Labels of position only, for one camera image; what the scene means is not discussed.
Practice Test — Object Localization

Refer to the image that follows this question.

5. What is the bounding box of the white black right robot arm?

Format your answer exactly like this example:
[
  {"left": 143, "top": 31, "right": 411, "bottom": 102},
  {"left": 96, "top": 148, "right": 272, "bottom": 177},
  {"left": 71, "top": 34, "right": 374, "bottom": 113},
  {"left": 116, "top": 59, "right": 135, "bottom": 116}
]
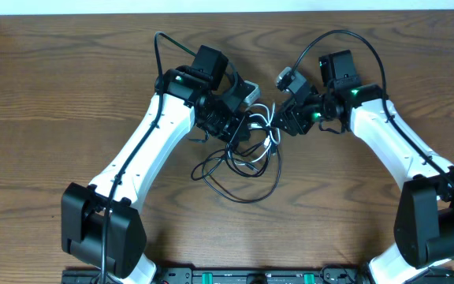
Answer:
[{"left": 273, "top": 50, "right": 454, "bottom": 283}]

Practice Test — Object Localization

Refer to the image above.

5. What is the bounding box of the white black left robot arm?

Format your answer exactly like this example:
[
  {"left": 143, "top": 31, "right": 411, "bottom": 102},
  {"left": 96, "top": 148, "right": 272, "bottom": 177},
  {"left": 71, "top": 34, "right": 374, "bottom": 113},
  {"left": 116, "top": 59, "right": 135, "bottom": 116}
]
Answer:
[{"left": 61, "top": 46, "right": 260, "bottom": 283}]

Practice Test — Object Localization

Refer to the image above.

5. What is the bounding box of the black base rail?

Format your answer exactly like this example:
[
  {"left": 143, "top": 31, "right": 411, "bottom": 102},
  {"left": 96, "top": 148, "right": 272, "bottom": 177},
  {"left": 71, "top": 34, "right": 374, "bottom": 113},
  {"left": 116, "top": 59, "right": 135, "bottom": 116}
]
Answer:
[{"left": 60, "top": 265, "right": 454, "bottom": 284}]

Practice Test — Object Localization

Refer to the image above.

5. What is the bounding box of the white usb cable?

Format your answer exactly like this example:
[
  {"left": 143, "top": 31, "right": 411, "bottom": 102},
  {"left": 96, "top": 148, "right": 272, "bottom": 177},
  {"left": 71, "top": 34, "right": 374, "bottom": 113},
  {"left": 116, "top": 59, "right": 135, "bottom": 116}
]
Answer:
[{"left": 234, "top": 102, "right": 282, "bottom": 166}]

